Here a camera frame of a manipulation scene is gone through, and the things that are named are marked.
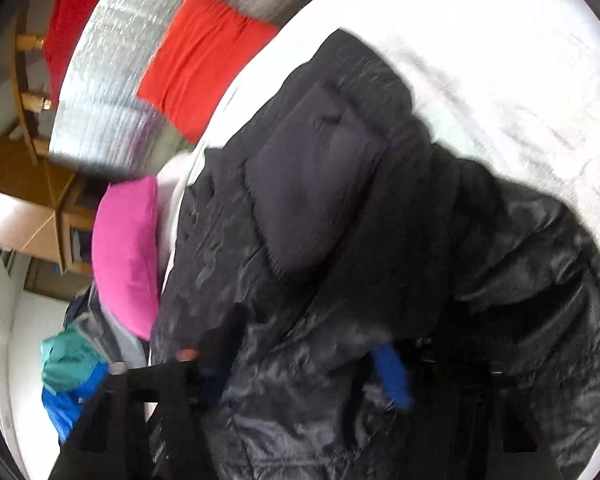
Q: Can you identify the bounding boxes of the pink pillow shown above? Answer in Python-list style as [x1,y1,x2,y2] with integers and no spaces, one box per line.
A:
[91,176,160,341]

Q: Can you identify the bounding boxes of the silver foil mat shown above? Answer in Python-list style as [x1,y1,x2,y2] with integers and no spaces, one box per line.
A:
[49,0,313,173]

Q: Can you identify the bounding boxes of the red-orange pillow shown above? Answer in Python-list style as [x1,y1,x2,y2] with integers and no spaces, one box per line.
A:
[136,0,282,145]

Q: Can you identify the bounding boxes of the wooden stair railing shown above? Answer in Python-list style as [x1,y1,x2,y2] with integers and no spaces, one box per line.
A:
[11,10,63,163]

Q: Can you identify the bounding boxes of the blue jacket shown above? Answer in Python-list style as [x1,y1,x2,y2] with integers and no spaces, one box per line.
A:
[41,362,112,443]

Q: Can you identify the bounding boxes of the white blanket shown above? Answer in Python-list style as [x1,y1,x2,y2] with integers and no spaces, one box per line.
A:
[147,0,600,480]

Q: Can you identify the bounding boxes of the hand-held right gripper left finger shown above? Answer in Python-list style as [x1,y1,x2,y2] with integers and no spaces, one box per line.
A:
[47,361,228,480]

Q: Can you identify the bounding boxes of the wooden cabinet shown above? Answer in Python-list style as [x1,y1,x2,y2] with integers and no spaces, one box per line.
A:
[0,132,107,277]

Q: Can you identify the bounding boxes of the grey garment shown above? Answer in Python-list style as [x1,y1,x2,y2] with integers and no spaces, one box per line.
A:
[72,290,153,368]

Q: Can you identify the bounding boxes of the teal garment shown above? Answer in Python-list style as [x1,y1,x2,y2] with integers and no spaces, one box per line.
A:
[41,327,108,395]

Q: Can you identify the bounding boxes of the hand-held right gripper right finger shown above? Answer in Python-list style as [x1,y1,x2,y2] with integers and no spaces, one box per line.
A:
[371,339,561,480]

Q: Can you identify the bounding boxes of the black padded jacket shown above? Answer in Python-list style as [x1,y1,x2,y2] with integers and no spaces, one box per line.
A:
[150,27,600,480]

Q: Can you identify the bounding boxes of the red cloth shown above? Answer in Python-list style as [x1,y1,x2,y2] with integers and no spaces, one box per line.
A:
[42,0,127,103]

